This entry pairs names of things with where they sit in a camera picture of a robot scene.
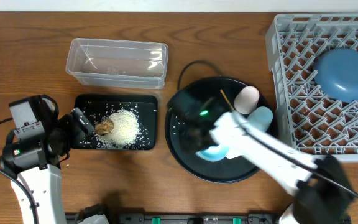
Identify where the brown dried food piece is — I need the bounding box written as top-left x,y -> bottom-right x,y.
94,119 -> 114,136

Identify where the pile of white rice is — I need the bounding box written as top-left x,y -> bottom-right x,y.
79,102 -> 158,150

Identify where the dark blue plate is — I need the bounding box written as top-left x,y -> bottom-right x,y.
313,48 -> 358,103

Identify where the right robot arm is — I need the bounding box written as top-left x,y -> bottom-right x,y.
167,90 -> 355,224

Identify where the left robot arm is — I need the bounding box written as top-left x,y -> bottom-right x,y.
0,95 -> 94,223

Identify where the grey dishwasher rack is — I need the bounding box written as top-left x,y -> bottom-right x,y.
265,14 -> 358,163

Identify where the wooden chopstick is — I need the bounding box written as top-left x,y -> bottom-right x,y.
219,89 -> 234,112

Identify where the round black tray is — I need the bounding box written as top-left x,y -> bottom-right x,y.
164,76 -> 278,184

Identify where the light blue bowl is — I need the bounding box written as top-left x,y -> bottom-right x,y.
195,145 -> 230,162

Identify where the black rectangular tray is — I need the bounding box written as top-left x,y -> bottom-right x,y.
73,94 -> 158,151

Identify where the clear plastic container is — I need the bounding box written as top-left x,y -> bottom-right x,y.
65,38 -> 168,89

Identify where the light blue cup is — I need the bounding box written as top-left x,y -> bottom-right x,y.
247,106 -> 273,132

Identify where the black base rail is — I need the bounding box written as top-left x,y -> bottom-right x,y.
65,204 -> 279,224

